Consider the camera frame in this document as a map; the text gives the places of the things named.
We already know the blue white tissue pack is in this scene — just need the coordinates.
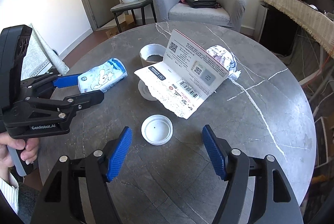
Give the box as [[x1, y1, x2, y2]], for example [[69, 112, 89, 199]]
[[78, 58, 127, 93]]

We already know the torn brown paper cup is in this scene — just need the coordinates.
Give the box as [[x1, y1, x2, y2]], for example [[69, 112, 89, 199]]
[[139, 44, 166, 67]]

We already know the torn white cardboard package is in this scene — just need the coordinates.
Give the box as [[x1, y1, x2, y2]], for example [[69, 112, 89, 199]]
[[134, 29, 229, 119]]

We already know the white paper ball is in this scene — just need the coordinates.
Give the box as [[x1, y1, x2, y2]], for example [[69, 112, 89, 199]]
[[206, 45, 241, 80]]

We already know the person's left hand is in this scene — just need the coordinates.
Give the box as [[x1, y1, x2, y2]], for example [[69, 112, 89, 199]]
[[0, 131, 40, 183]]

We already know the small white cup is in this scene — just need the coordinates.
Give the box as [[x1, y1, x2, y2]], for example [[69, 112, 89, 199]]
[[138, 80, 157, 101]]

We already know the white plastic lid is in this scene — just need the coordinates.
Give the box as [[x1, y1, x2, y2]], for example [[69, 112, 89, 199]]
[[141, 114, 173, 146]]

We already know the cardboard box on floor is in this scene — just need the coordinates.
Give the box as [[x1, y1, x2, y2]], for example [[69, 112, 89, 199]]
[[106, 15, 137, 38]]

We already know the grey armchair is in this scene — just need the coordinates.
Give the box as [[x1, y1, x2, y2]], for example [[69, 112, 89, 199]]
[[153, 0, 246, 32]]

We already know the black handbag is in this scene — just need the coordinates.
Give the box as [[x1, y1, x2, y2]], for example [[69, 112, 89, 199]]
[[185, 0, 221, 9]]

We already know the beige fringed tablecloth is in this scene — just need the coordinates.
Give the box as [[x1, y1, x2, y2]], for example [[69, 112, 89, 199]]
[[261, 0, 334, 57]]

